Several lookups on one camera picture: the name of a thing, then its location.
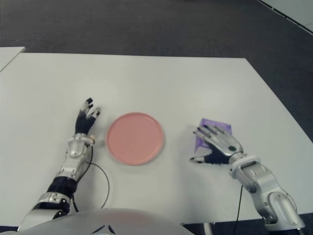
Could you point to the pink round plate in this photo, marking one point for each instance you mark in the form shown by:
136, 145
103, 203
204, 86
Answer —
135, 138

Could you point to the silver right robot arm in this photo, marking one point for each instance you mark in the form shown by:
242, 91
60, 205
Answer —
269, 186

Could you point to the white side table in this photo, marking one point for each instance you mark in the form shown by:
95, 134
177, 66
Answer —
9, 55

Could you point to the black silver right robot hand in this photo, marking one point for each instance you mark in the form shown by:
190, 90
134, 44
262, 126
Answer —
223, 143

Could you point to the silver robot torso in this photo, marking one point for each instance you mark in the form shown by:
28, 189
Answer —
110, 222

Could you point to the purple tissue paper pack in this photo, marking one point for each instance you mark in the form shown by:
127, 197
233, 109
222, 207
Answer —
221, 123

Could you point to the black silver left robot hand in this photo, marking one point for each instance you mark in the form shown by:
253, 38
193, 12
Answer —
84, 122

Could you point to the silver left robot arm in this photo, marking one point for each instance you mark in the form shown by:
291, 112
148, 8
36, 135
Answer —
74, 151

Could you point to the white table leg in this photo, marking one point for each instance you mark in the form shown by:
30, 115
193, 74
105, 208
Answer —
209, 228

